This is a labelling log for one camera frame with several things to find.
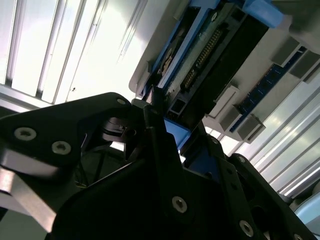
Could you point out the hard disk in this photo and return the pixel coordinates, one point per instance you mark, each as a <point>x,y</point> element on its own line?
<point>225,62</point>

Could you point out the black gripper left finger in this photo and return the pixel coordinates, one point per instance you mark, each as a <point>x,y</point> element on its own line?
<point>50,125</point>

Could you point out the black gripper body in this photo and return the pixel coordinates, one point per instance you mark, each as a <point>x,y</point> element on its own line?
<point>125,212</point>

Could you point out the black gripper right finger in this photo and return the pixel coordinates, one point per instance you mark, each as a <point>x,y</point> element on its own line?
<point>232,180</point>

